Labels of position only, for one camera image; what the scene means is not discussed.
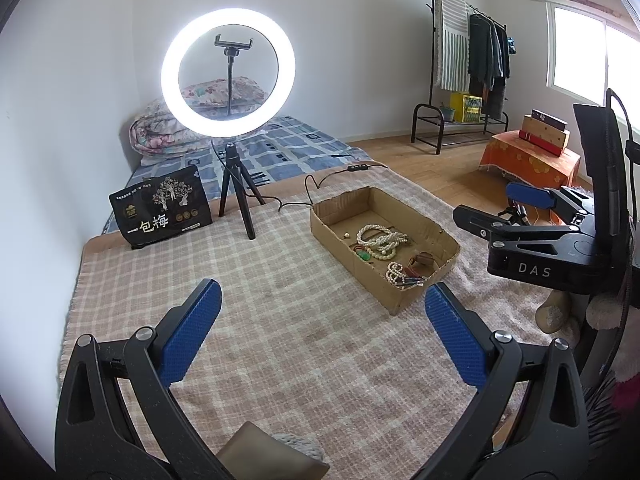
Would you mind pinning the striped towel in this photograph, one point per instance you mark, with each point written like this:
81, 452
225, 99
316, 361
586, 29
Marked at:
450, 45

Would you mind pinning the blue patterned bed sheet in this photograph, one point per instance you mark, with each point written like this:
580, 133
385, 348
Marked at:
290, 145

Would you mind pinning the black printed bag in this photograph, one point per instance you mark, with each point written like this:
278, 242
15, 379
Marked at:
160, 210

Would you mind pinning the yellow box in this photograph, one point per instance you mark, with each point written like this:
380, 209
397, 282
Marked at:
466, 107

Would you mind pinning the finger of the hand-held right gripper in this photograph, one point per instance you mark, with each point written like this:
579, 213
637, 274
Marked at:
527, 195
500, 231

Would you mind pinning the cardboard box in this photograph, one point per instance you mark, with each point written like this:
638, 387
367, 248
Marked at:
350, 255

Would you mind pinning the grey brown cloth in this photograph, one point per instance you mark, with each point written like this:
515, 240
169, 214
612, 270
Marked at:
260, 452

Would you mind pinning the pink plaid blanket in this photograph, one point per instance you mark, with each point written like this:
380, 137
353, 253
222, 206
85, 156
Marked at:
280, 320

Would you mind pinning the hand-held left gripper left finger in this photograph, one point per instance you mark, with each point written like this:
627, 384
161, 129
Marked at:
192, 332

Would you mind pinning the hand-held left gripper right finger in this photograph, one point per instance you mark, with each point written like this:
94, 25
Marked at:
457, 335

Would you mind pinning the black clothes rack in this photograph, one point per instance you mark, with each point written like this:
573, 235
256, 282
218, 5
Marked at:
432, 110

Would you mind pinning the orange cloth covered table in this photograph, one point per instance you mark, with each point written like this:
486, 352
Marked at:
530, 165

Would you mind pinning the floral quilt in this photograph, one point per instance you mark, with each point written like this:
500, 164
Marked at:
155, 135

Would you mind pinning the black tripod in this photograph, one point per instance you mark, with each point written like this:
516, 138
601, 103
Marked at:
235, 175

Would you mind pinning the dark hanging clothes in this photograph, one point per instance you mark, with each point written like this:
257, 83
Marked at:
490, 60

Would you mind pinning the person's patterned clothing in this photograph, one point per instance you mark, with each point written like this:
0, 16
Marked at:
610, 385

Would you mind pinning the beige slipper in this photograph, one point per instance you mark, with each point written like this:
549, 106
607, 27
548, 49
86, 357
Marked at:
552, 312

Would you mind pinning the window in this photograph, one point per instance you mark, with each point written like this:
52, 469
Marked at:
580, 50

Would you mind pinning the stack of gift boxes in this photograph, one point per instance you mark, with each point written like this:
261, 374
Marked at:
545, 135

